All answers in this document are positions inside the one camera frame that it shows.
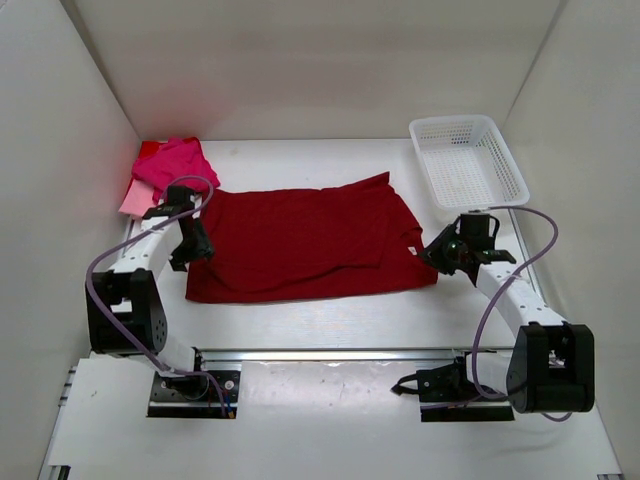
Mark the dark red t shirt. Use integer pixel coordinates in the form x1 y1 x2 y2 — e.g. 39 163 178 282
186 172 438 304

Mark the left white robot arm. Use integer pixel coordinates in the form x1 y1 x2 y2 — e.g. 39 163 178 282
85 175 215 398

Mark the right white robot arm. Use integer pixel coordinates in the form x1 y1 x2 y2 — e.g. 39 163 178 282
419 208 595 416

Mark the light pink folded t shirt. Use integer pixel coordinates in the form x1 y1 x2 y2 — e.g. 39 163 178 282
118 179 159 218

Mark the magenta folded t shirt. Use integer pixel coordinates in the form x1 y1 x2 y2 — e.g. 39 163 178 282
132 141 221 201

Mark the bright red folded t shirt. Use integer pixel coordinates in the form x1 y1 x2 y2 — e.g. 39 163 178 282
138 137 199 160

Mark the white plastic mesh basket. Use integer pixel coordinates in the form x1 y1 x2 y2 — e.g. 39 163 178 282
409 114 530 213

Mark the aluminium rail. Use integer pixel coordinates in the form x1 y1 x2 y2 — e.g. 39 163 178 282
201 348 462 362

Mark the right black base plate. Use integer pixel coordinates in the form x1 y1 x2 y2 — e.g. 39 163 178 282
391 357 515 423

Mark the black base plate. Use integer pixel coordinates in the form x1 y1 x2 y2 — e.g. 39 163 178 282
147 363 241 420
391 357 515 423

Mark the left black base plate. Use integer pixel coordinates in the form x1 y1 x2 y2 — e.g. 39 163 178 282
147 363 241 420

